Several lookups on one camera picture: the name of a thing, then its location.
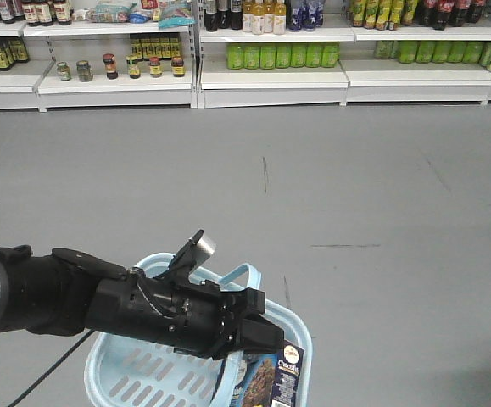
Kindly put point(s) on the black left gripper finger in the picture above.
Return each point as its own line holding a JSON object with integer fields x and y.
{"x": 256, "y": 333}

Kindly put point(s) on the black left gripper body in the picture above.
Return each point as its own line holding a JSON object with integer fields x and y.
{"x": 200, "y": 320}

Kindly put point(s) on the Chocofello cookie box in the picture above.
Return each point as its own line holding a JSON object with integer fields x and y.
{"x": 269, "y": 379}

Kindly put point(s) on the light blue plastic basket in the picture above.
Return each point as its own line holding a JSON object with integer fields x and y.
{"x": 120, "y": 371}

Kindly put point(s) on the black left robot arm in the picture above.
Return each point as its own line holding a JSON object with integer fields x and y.
{"x": 66, "y": 292}

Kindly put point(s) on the white store shelving unit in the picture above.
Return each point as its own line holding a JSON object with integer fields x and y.
{"x": 84, "y": 65}

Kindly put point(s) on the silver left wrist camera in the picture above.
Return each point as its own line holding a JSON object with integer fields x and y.
{"x": 197, "y": 250}

